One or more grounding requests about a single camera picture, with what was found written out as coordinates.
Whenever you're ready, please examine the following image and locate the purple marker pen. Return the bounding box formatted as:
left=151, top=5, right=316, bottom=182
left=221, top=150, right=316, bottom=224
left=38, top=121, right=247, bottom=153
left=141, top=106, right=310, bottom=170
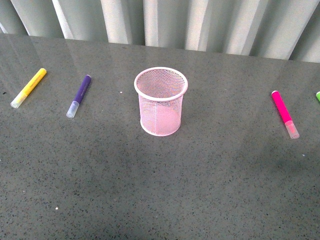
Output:
left=66, top=74, right=92, bottom=118

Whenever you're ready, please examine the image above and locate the pink mesh pen cup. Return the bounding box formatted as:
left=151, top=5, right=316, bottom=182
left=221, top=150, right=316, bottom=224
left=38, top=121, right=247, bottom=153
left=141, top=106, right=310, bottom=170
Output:
left=134, top=67, right=188, bottom=137

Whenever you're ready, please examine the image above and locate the green marker pen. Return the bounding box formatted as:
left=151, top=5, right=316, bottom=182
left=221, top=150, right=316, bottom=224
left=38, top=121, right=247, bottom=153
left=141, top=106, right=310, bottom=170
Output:
left=316, top=91, right=320, bottom=102

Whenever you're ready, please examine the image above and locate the grey pleated curtain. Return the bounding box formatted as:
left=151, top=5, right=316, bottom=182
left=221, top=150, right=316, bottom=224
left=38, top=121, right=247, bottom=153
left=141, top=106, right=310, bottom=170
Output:
left=0, top=0, right=320, bottom=63

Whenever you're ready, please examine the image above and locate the yellow marker pen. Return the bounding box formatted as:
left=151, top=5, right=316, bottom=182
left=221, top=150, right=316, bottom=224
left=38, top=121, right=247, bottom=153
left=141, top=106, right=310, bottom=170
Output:
left=10, top=68, right=47, bottom=109

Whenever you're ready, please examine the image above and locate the pink marker pen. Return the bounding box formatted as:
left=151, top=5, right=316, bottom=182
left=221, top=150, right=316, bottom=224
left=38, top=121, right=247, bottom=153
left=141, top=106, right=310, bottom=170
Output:
left=271, top=90, right=300, bottom=139

